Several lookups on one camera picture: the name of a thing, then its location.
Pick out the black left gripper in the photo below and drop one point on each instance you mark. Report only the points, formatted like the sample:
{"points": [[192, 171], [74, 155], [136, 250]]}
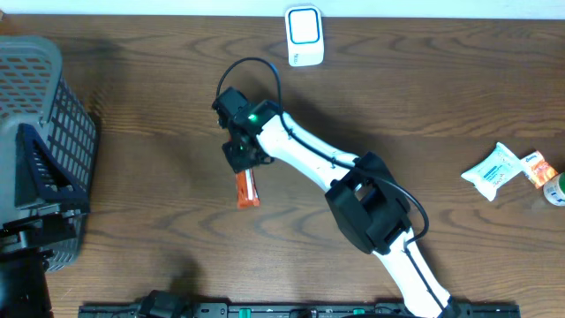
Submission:
{"points": [[33, 223]]}

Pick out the white barcode scanner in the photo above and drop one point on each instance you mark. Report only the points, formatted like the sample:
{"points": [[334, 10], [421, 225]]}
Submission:
{"points": [[305, 39]]}

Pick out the orange snack bar wrapper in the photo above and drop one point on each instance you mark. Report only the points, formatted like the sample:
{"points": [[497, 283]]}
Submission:
{"points": [[247, 194]]}

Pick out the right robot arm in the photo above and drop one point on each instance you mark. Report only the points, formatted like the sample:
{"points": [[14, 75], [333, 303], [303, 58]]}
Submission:
{"points": [[370, 208]]}

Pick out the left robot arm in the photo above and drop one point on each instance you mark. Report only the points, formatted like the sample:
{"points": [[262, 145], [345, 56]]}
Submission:
{"points": [[24, 289]]}

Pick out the teal tissue pack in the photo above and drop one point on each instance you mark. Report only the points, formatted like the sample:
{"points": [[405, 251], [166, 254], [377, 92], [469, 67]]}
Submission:
{"points": [[494, 172]]}

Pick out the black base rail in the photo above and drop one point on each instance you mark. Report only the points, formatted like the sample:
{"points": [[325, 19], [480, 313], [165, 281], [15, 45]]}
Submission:
{"points": [[223, 310]]}

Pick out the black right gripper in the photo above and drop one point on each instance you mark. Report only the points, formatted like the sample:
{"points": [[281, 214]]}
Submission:
{"points": [[237, 163]]}

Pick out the grey plastic mesh basket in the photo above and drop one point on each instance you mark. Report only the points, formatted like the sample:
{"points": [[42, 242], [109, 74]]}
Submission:
{"points": [[34, 91]]}

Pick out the small orange snack packet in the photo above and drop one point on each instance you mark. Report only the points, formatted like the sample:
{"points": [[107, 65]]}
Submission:
{"points": [[537, 169]]}

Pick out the green lid jar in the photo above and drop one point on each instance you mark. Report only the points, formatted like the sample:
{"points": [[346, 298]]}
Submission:
{"points": [[554, 190]]}

